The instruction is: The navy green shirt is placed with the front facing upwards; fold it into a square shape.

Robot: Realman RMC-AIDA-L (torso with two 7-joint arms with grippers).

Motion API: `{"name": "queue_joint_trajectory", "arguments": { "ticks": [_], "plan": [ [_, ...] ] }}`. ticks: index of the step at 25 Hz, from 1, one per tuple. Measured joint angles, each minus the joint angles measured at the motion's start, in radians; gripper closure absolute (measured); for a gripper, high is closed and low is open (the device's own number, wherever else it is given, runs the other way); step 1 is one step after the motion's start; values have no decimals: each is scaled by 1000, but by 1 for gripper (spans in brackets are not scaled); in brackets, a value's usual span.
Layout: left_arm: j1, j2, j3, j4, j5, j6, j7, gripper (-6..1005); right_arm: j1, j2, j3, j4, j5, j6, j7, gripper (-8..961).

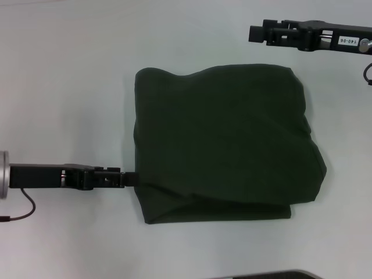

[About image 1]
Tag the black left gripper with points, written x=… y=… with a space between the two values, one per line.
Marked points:
x=43 y=177

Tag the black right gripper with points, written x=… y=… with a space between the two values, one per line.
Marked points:
x=340 y=39

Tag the dark green printed t-shirt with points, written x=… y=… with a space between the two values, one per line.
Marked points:
x=226 y=145

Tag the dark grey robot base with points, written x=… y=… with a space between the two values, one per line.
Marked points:
x=276 y=274

